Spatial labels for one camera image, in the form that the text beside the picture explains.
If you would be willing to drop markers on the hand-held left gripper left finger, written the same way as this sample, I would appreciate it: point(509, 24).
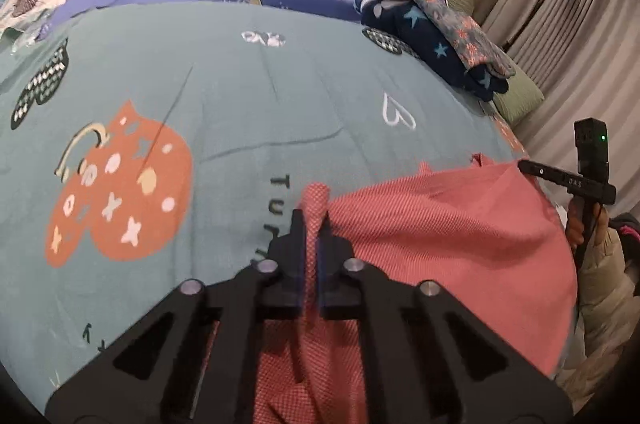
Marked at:
point(299, 254)

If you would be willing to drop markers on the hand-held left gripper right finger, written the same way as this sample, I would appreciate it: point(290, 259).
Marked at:
point(327, 264)

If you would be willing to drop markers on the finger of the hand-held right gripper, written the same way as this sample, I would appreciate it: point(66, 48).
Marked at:
point(537, 171)

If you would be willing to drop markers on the pink long-sleeve shirt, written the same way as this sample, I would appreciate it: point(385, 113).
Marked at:
point(450, 254)

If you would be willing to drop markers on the person's right hand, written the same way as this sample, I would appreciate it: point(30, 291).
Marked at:
point(577, 229)

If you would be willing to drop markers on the beige curtain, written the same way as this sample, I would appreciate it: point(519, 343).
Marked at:
point(575, 53)

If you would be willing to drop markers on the teal printed blanket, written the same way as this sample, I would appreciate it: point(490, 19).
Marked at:
point(250, 103)

